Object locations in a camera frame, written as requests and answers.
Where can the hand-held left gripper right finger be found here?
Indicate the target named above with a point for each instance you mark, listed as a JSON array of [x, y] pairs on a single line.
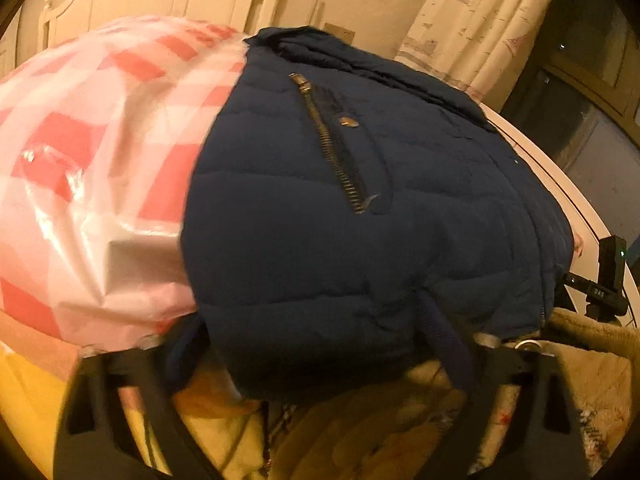
[[450, 345]]

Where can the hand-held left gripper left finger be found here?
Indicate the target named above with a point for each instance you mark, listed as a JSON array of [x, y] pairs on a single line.
[[145, 375]]

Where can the navy puffer jacket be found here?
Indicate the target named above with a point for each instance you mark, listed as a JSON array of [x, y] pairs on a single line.
[[350, 210]]

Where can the dark window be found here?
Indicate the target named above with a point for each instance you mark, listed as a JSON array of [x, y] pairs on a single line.
[[590, 85]]

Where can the pink checked plastic sheet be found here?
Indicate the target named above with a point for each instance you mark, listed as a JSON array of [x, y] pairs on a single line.
[[100, 160]]

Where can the ship print curtain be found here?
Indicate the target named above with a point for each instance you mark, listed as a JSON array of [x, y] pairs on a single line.
[[475, 35]]

